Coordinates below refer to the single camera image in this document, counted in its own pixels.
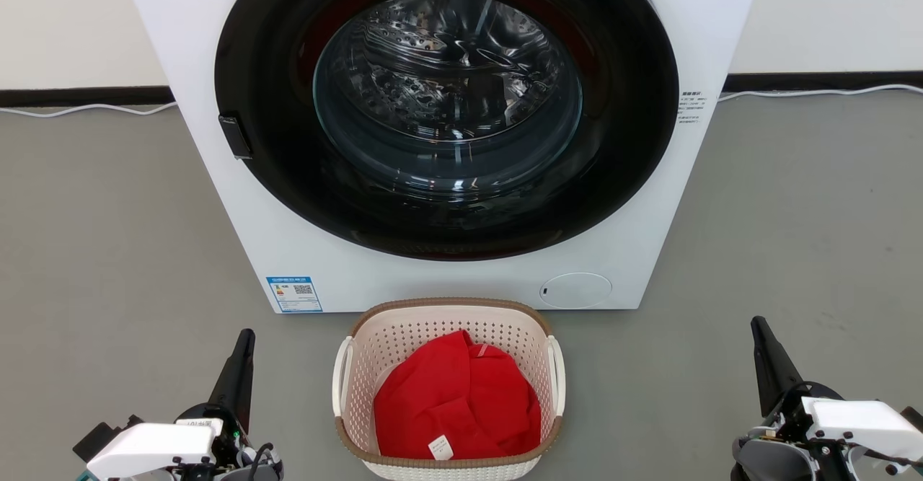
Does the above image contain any blue energy label sticker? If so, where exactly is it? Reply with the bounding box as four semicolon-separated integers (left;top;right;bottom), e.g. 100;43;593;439
266;275;324;314

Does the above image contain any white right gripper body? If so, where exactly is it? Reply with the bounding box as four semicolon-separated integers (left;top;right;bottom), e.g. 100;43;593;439
766;384;923;481

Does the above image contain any beige perforated laundry basket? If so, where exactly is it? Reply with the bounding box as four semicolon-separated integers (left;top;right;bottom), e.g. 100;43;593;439
332;297;567;481

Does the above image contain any small printed text sticker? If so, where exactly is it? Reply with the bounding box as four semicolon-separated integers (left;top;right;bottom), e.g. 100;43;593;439
678;90;712;126

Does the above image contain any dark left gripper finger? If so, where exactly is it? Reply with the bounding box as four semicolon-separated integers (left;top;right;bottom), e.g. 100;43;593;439
208;328;257;433

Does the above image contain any round white filter cover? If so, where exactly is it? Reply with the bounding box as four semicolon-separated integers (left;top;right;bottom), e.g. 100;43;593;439
539;273;613;309

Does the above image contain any steel washer drum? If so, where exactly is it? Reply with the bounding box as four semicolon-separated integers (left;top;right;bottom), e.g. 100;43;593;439
314;0;583;195

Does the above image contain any white floor cable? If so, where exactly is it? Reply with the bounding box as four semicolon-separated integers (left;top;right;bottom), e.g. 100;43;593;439
0;102;178;119
717;84;923;104

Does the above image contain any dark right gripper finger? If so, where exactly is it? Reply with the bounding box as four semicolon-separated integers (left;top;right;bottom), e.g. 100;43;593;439
750;315;804;418

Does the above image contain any black door handle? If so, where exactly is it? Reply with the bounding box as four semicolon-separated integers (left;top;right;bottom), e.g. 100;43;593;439
218;113;254;161

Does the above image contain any red garment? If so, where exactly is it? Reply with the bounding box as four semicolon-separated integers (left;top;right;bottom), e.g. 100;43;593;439
373;330;543;462

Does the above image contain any black round washer door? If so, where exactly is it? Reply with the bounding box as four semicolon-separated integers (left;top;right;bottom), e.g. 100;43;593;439
214;0;680;262

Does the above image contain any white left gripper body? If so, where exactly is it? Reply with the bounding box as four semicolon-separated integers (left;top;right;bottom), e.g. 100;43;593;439
85;403;252;481

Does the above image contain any white front-load washing machine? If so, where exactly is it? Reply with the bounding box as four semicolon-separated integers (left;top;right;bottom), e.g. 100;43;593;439
118;0;767;314

